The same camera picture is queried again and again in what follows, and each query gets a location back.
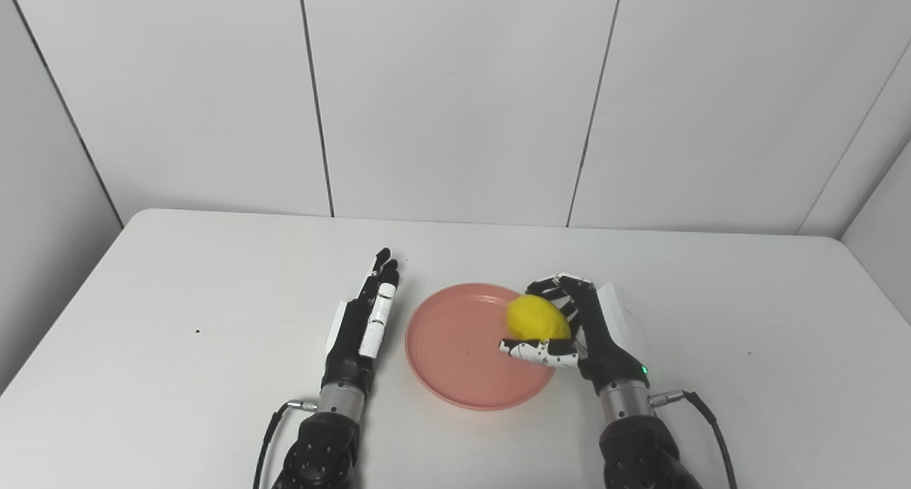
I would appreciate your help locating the yellow lemon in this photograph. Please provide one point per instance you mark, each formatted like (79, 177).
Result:
(538, 318)

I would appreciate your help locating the pink plate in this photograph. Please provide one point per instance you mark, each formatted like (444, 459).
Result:
(462, 350)

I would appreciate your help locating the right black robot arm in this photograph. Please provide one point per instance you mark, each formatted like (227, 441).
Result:
(640, 446)

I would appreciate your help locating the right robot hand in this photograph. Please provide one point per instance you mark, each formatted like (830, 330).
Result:
(598, 339)

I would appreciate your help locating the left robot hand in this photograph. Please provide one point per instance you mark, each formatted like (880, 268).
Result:
(363, 332)

